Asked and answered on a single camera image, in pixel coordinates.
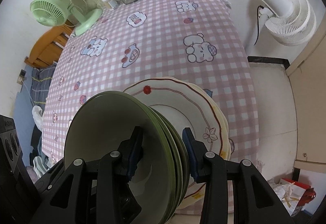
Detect white red-rimmed plate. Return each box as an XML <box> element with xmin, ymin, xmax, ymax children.
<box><xmin>122</xmin><ymin>77</ymin><xmax>230</xmax><ymax>212</ymax></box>

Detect beige wardrobe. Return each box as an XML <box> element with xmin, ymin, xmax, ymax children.
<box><xmin>285</xmin><ymin>0</ymin><xmax>326</xmax><ymax>181</ymax></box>

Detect white cloth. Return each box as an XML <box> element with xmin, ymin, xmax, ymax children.
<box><xmin>32</xmin><ymin>105</ymin><xmax>45</xmax><ymax>133</ymax></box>

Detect white standing fan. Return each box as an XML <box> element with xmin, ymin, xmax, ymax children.
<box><xmin>244</xmin><ymin>0</ymin><xmax>317</xmax><ymax>54</ymax></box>

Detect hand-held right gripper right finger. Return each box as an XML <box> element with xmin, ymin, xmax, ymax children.
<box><xmin>182</xmin><ymin>127</ymin><xmax>296</xmax><ymax>224</ymax></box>

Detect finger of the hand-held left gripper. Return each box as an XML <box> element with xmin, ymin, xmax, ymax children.
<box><xmin>34</xmin><ymin>158</ymin><xmax>67</xmax><ymax>198</ymax></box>

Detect white cable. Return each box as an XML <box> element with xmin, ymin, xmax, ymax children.
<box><xmin>22</xmin><ymin>81</ymin><xmax>34</xmax><ymax>108</ymax></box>

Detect grey-green floral ceramic bowl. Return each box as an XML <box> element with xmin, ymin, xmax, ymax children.
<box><xmin>132</xmin><ymin>97</ymin><xmax>184</xmax><ymax>217</ymax></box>
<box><xmin>63</xmin><ymin>91</ymin><xmax>179</xmax><ymax>224</ymax></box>
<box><xmin>145</xmin><ymin>104</ymin><xmax>190</xmax><ymax>212</ymax></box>

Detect round yellow floral plate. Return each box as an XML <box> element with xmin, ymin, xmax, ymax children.
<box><xmin>188</xmin><ymin>82</ymin><xmax>230</xmax><ymax>161</ymax></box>

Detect black fan cable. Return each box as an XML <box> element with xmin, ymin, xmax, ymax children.
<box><xmin>253</xmin><ymin>5</ymin><xmax>264</xmax><ymax>45</ymax></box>

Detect grey plaid pillow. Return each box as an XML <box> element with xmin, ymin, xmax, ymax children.
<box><xmin>30</xmin><ymin>61</ymin><xmax>59</xmax><ymax>106</ymax></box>

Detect white plastic bag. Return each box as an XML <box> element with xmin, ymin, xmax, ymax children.
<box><xmin>267</xmin><ymin>178</ymin><xmax>306</xmax><ymax>217</ymax></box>

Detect cotton swab container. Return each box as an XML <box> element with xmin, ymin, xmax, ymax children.
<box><xmin>101</xmin><ymin>0</ymin><xmax>119</xmax><ymax>9</ymax></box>

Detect pink checked tablecloth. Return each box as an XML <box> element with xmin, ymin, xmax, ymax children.
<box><xmin>41</xmin><ymin>0</ymin><xmax>260</xmax><ymax>214</ymax></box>

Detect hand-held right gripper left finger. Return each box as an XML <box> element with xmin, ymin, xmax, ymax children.
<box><xmin>45</xmin><ymin>126</ymin><xmax>143</xmax><ymax>224</ymax></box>

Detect scalloped yellow floral plate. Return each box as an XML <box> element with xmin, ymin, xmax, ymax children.
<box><xmin>194</xmin><ymin>84</ymin><xmax>233</xmax><ymax>163</ymax></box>

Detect green desk fan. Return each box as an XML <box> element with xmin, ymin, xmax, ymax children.
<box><xmin>29</xmin><ymin>0</ymin><xmax>104</xmax><ymax>36</ymax></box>

